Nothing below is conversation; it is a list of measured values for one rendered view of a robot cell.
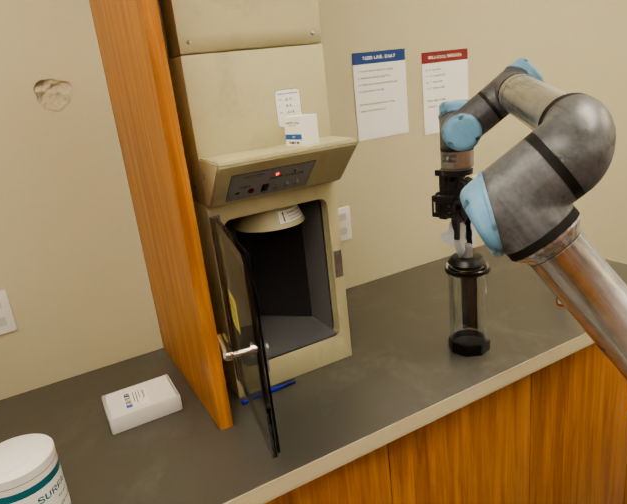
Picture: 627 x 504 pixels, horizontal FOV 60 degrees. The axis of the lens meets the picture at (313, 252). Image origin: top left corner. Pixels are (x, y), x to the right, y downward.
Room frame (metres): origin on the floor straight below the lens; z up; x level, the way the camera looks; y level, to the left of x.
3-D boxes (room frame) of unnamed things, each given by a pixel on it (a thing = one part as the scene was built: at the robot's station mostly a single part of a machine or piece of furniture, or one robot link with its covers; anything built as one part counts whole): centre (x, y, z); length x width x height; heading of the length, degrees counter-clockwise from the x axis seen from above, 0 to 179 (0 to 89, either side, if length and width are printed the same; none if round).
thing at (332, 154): (1.15, 0.04, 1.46); 0.32 x 0.12 x 0.10; 117
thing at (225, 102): (1.31, 0.13, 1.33); 0.32 x 0.25 x 0.77; 117
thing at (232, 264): (0.97, 0.15, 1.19); 0.30 x 0.01 x 0.40; 17
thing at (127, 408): (1.13, 0.44, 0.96); 0.16 x 0.12 x 0.04; 117
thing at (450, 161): (1.26, -0.36, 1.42); 0.08 x 0.08 x 0.05
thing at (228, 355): (0.89, 0.16, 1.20); 0.10 x 0.05 x 0.03; 17
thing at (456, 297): (1.25, -0.37, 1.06); 0.11 x 0.11 x 0.21
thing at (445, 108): (1.26, -0.36, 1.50); 0.09 x 0.08 x 0.11; 169
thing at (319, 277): (1.31, 0.13, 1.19); 0.26 x 0.24 x 0.35; 117
